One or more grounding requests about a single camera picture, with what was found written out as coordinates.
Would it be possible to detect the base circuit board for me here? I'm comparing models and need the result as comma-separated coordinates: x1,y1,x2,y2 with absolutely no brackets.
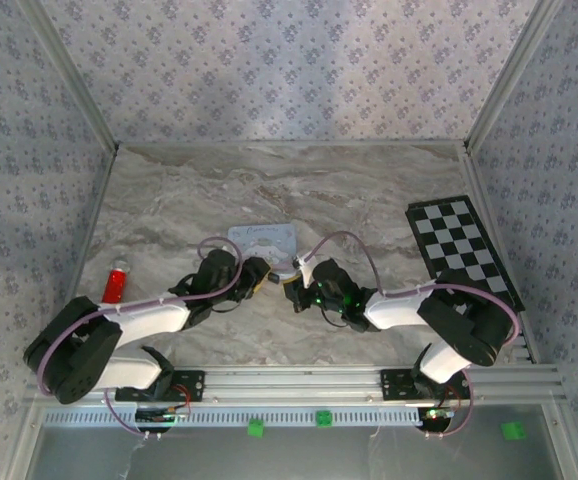
135,406,193,427
417,406,456,422

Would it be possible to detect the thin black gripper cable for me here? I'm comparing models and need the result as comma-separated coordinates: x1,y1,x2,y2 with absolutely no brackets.
320,305,346,329

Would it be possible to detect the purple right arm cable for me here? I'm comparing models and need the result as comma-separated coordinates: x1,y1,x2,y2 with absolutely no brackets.
296,231,522,441

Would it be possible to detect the black white checkerboard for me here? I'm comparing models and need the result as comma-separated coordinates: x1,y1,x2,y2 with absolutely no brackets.
405,194,527,314

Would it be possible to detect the red cylindrical tool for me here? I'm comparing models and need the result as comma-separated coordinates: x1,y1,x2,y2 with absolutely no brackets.
100,256,133,305

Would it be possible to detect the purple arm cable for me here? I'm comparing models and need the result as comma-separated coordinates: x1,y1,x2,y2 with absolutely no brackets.
296,231,522,441
36,237,245,442

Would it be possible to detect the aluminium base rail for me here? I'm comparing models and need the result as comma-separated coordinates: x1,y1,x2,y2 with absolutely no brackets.
23,364,568,406

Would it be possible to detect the left base circuit board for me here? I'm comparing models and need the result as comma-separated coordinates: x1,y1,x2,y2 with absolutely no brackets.
135,406,193,427

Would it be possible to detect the right base circuit board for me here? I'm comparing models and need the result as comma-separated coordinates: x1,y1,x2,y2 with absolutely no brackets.
417,406,456,422

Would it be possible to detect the aluminium frame post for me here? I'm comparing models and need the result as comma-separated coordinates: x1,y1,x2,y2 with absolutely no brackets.
462,0,568,152

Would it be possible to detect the white slotted cable duct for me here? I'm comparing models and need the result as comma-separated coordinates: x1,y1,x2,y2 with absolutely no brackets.
41,403,428,427

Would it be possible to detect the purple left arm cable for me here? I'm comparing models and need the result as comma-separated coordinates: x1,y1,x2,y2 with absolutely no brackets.
36,237,245,442

